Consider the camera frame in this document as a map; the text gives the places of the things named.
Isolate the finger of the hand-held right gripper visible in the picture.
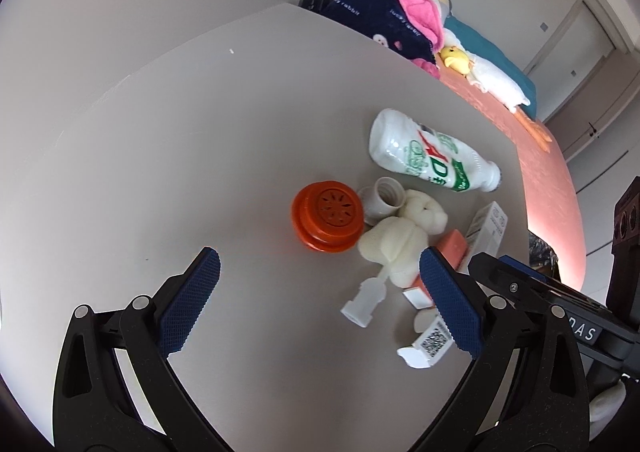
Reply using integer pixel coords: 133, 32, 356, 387
467, 253, 551, 305
499, 255, 588, 300

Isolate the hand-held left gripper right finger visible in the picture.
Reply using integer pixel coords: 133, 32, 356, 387
410, 246, 591, 452

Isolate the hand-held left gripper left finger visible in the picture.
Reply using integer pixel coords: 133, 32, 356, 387
51, 247, 231, 452

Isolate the black trash bag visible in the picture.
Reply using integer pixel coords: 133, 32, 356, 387
529, 232, 562, 279

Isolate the pink box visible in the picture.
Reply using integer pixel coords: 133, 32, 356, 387
434, 229, 472, 278

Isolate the white carton box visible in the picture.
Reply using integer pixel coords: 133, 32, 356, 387
466, 201, 509, 258

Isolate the white plastic bottle green label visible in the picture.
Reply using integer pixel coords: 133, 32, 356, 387
369, 108, 502, 193

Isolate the small white red box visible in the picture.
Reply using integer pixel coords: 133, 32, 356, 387
403, 281, 437, 311

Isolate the small white box square code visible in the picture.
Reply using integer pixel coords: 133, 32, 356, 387
397, 311, 459, 371

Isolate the white pump nozzle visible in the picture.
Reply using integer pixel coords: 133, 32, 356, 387
341, 271, 389, 329

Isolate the salmon bed sheet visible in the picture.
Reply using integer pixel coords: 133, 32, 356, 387
435, 65, 586, 290

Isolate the small white plastic cup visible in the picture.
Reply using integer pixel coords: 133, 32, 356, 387
358, 176, 406, 226

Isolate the orange round lid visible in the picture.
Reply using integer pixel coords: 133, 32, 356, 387
292, 181, 366, 253

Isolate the white goose plush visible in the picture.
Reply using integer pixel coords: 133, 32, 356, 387
445, 30, 553, 150

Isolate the teal blanket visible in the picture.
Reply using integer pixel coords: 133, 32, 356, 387
444, 15, 537, 119

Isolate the white door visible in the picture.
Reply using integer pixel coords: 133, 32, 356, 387
522, 0, 617, 120

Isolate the yellow duck plush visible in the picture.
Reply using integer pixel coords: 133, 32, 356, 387
439, 46, 475, 78

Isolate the pink fleece cloth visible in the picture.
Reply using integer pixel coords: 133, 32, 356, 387
395, 0, 448, 79

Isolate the navy printed blanket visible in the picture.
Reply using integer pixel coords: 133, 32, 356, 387
320, 0, 441, 64

